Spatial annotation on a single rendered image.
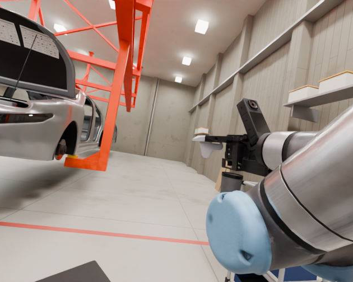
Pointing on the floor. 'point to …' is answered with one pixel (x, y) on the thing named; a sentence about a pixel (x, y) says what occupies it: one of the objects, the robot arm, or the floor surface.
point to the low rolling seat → (79, 274)
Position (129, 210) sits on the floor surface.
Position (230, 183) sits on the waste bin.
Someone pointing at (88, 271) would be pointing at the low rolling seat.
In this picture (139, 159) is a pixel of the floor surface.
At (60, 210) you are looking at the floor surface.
